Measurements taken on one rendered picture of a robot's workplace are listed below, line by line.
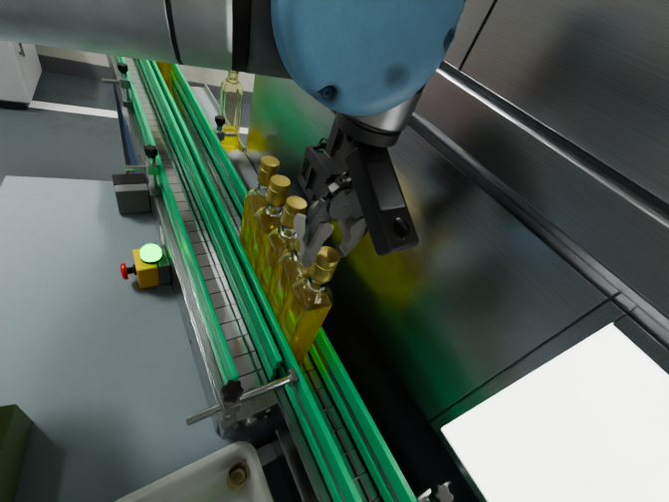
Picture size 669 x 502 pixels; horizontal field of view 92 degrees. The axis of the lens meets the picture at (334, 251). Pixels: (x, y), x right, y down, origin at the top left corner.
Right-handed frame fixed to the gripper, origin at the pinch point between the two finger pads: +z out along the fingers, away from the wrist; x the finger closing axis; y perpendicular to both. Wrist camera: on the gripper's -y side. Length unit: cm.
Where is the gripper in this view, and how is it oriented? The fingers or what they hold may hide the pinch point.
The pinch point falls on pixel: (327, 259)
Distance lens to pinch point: 46.6
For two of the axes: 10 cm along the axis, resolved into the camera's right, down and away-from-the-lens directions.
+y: -4.7, -7.1, 5.2
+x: -8.3, 1.6, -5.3
